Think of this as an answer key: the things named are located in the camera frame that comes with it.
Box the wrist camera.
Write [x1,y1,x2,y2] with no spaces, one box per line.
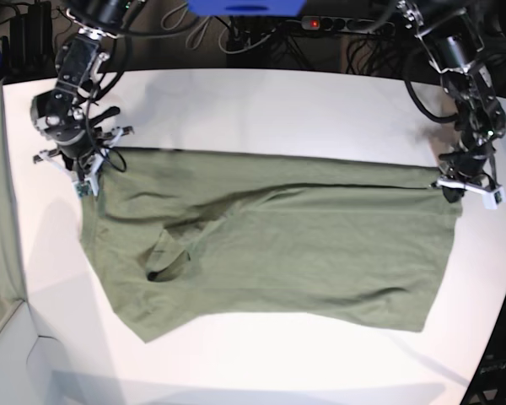
[482,186,506,210]
[73,176,100,198]

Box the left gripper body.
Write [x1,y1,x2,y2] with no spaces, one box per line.
[430,149,501,198]

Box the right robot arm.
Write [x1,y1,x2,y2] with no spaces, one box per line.
[30,1,198,195]

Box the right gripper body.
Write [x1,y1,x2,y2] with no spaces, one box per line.
[31,105,134,186]

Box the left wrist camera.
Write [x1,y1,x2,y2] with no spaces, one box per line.
[482,186,506,210]

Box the blue box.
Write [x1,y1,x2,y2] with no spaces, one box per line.
[187,0,305,17]

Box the green t-shirt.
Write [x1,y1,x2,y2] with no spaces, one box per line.
[81,148,462,342]

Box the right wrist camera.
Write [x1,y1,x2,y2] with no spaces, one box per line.
[73,176,100,198]

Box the black power strip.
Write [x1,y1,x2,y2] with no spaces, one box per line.
[300,16,396,35]

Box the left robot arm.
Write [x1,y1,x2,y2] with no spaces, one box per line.
[362,1,506,209]

